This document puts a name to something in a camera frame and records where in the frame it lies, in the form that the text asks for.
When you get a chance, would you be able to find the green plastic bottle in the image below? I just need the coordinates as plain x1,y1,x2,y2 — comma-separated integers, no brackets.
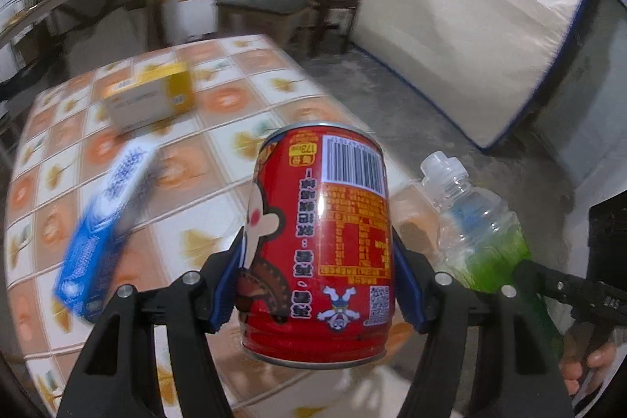
420,149,564,360

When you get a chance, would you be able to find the blue toothpaste box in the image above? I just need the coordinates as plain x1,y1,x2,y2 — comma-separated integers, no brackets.
54,138,159,322

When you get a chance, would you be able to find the red drink can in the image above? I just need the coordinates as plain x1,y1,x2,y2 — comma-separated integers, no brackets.
236,122,395,369

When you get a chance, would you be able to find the white yellow medicine box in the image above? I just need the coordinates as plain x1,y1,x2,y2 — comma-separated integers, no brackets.
101,63,194,132

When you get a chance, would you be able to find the person's right hand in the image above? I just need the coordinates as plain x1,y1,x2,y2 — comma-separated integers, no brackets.
559,333,616,396

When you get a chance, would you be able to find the patterned tablecloth dining table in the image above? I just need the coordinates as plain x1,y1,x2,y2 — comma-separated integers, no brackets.
2,36,419,416

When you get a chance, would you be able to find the white mattress blue trim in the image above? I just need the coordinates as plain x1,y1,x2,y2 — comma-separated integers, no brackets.
354,0,585,148

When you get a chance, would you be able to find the dark wooden stool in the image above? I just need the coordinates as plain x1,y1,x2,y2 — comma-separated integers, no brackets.
309,0,361,57

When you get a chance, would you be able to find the wooden chair black seat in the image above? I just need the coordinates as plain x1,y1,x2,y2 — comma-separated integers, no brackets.
216,0,315,57

